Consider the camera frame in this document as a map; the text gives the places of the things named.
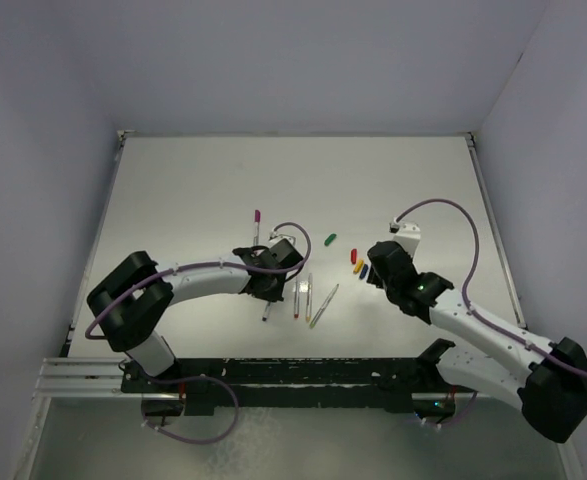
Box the blue pen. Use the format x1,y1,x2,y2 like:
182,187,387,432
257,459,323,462
261,302,272,322

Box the purple pen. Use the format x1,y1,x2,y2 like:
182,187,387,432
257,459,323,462
252,209,261,246

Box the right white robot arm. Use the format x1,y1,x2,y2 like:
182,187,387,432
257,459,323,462
367,241,587,444

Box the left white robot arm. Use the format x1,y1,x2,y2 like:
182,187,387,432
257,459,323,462
87,238,305,392

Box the yellow pen cap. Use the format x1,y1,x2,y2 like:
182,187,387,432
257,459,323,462
354,259,366,275

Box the red tipped pen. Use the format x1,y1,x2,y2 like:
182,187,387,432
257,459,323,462
293,278,300,320

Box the yellow tipped pen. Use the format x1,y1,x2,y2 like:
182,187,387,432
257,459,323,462
305,273,313,324

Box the green tipped pen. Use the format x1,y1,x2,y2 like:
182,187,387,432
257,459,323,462
309,284,339,329

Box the green pen cap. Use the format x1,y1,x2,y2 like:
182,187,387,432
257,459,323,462
324,233,337,246

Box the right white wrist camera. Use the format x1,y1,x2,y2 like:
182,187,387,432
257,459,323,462
389,221,421,258

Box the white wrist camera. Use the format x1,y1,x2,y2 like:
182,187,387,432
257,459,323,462
268,229,297,246
389,221,421,258

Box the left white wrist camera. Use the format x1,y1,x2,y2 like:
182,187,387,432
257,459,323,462
268,229,297,246

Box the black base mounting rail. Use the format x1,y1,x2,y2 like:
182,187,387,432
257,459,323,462
120,340,460,417

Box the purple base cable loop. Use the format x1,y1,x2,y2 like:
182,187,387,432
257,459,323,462
140,374,240,445

